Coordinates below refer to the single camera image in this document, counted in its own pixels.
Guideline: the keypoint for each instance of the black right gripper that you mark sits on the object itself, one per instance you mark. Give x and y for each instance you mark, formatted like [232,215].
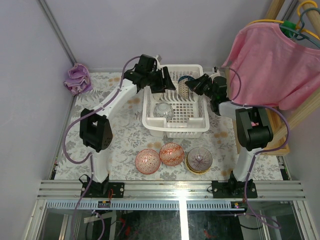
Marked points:
[196,85]

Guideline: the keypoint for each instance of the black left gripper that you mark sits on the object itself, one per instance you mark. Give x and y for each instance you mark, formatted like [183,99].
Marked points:
[160,80]

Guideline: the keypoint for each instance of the blue triangle pattern bowl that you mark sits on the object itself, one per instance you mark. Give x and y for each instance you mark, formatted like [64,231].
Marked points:
[186,77]

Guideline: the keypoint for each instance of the brown checker pattern bowl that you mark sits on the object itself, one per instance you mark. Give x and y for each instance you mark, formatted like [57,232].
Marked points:
[183,89]

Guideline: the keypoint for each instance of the white plastic dish rack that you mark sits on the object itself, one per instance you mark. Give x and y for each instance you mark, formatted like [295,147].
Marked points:
[190,116]

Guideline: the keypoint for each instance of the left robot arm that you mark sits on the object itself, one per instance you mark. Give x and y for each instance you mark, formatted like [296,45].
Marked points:
[95,127]

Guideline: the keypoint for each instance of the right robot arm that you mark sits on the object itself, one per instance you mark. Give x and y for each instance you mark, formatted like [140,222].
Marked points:
[253,128]

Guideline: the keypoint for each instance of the pink t-shirt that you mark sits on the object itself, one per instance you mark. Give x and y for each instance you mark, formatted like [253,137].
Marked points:
[270,69]

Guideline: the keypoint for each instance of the purple striped bowl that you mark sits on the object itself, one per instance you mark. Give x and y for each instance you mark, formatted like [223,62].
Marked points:
[199,159]

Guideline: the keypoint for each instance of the floral table mat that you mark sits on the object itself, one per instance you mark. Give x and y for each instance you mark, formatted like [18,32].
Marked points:
[130,137]

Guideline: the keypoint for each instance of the red eye pattern bowl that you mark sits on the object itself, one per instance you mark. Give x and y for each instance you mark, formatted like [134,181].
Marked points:
[147,161]

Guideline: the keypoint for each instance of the yellow rimmed bottom bowl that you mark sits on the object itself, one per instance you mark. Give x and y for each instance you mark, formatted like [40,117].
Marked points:
[196,172]

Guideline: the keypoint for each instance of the purple folded cloth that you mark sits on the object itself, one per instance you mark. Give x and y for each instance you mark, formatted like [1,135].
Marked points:
[79,80]

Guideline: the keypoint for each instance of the green clothes hanger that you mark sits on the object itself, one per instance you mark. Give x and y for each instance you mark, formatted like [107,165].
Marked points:
[297,31]

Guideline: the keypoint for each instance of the yellow clothes hanger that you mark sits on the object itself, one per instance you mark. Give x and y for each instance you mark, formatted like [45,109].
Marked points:
[314,42]

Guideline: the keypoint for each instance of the wooden hanging rod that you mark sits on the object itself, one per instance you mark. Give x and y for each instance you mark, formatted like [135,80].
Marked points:
[312,15]

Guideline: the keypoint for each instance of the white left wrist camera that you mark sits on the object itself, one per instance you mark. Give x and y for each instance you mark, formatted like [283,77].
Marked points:
[158,59]

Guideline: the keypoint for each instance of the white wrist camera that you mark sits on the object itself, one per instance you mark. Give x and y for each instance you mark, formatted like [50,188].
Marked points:
[215,72]
[158,59]

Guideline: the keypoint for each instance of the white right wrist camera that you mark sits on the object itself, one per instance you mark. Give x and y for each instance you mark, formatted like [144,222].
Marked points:
[215,72]

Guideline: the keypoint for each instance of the aluminium mounting rail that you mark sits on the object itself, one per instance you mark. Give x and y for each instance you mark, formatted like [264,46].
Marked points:
[273,190]

